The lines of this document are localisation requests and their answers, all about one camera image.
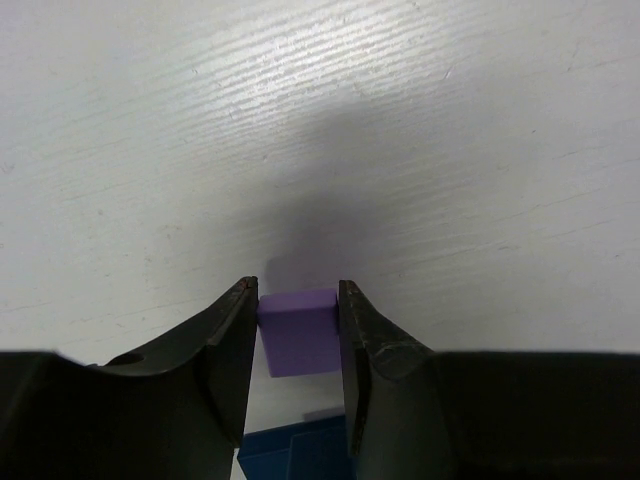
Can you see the dark blue rectangular block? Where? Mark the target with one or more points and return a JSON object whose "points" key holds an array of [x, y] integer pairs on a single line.
{"points": [[265, 454]]}

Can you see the purple cube block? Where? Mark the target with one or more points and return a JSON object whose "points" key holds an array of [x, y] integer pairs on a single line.
{"points": [[299, 331]]}

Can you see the dark blue printed cube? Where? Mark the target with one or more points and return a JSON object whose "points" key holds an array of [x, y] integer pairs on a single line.
{"points": [[320, 455]]}

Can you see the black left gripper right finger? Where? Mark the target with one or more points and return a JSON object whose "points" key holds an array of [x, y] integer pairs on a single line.
{"points": [[416, 413]]}

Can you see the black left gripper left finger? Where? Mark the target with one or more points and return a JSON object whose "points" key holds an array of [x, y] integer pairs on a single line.
{"points": [[172, 408]]}

